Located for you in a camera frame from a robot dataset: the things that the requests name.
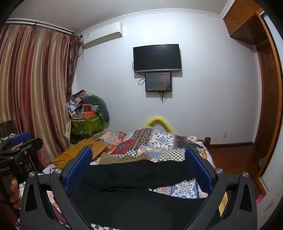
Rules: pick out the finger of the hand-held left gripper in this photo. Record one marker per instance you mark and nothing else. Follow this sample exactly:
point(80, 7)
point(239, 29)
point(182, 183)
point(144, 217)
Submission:
point(33, 144)
point(21, 135)

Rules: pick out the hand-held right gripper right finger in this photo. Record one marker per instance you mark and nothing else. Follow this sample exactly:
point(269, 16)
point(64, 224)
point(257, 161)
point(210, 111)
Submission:
point(199, 170)

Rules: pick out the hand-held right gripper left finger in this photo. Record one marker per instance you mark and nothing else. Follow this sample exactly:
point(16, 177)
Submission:
point(78, 169)

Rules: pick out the black pants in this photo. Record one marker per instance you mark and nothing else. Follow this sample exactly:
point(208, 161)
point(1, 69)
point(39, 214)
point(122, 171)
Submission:
point(132, 179)

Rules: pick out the khaki pants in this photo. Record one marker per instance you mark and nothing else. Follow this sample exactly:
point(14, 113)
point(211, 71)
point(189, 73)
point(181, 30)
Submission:
point(123, 159)

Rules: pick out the person's left hand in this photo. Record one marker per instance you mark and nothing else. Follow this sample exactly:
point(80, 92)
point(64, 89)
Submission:
point(15, 192)

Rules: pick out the black mesh chair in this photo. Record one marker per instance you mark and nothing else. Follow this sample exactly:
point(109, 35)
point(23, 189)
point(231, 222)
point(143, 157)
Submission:
point(5, 128)

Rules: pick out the green storage bag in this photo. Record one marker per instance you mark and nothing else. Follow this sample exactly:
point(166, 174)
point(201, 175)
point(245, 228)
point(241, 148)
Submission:
point(88, 126)

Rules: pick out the patchwork printed bedspread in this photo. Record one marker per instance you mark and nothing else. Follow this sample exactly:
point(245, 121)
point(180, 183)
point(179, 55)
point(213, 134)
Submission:
point(163, 141)

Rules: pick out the striped red gold curtain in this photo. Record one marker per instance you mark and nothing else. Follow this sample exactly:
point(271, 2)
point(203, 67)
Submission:
point(33, 88)

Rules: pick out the pile of clutter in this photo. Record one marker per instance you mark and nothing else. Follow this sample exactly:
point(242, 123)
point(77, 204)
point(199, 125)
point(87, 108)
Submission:
point(76, 104)

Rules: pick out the yellow foam tube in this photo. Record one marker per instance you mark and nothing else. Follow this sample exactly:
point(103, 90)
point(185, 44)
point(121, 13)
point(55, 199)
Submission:
point(160, 120)

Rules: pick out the grey plush pillow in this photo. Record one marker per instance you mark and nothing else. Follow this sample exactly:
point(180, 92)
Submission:
point(100, 106)

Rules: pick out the brown wooden door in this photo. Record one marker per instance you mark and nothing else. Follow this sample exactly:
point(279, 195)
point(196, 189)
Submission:
point(267, 99)

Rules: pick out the white air conditioner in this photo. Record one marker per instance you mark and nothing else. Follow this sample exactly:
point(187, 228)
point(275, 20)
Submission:
point(101, 35)

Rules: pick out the wooden overhead cabinet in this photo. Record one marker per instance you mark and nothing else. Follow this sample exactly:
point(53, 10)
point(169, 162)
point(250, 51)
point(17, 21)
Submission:
point(243, 21)

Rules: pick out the wooden bed post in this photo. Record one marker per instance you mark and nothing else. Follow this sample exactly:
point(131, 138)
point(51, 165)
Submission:
point(204, 140)

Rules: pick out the small black wall monitor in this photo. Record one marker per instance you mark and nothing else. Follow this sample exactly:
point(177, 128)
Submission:
point(158, 81)

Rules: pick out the curtain rail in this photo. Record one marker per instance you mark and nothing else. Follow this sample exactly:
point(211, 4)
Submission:
point(39, 23)

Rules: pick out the large black wall television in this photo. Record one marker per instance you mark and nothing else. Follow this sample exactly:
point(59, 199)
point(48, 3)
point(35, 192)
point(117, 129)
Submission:
point(157, 58)

